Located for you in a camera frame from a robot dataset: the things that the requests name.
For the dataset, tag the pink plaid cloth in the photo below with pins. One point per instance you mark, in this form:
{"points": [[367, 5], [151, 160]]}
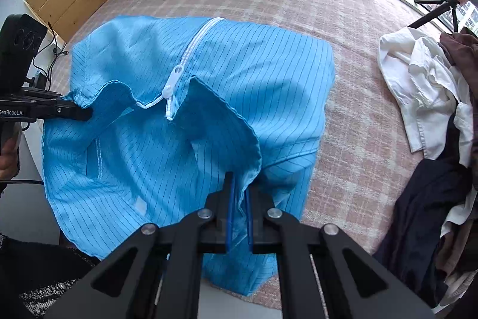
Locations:
{"points": [[354, 154]]}

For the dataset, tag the dark navy garment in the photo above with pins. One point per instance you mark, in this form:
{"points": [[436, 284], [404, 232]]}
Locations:
{"points": [[422, 222]]}

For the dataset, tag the black tripod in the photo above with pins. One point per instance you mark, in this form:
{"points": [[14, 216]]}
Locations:
{"points": [[437, 12]]}

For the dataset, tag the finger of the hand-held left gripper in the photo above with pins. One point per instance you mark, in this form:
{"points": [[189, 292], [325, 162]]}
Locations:
{"points": [[63, 111]]}

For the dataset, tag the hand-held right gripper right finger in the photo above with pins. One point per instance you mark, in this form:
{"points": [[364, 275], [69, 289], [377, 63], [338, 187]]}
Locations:
{"points": [[249, 222]]}

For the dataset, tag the person's left hand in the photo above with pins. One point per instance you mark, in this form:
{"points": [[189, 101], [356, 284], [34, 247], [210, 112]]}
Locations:
{"points": [[7, 164]]}

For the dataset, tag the person's black tweed jacket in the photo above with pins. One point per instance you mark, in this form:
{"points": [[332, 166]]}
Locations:
{"points": [[37, 274]]}

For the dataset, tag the blue striped zip jacket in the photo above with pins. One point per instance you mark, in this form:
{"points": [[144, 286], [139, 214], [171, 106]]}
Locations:
{"points": [[261, 80]]}

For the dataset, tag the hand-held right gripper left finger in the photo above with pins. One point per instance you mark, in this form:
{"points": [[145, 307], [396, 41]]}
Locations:
{"points": [[230, 218]]}

